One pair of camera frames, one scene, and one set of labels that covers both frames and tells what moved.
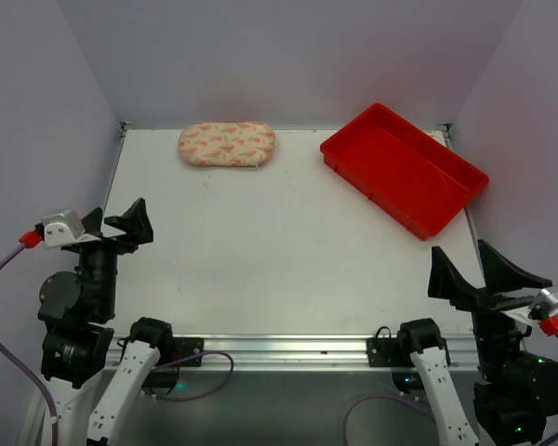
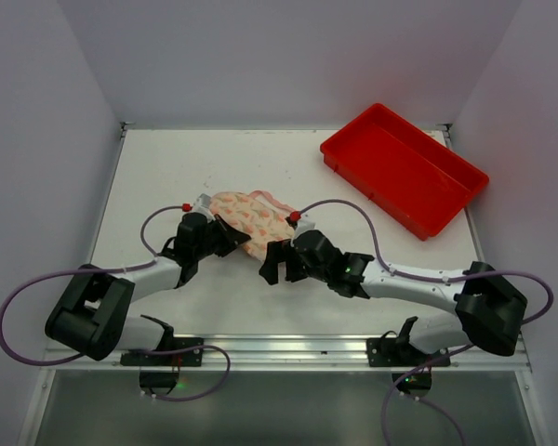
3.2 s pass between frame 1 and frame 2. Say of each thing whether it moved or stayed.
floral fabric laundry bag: moved
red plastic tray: stayed
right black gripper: moved
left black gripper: moved
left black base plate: stayed
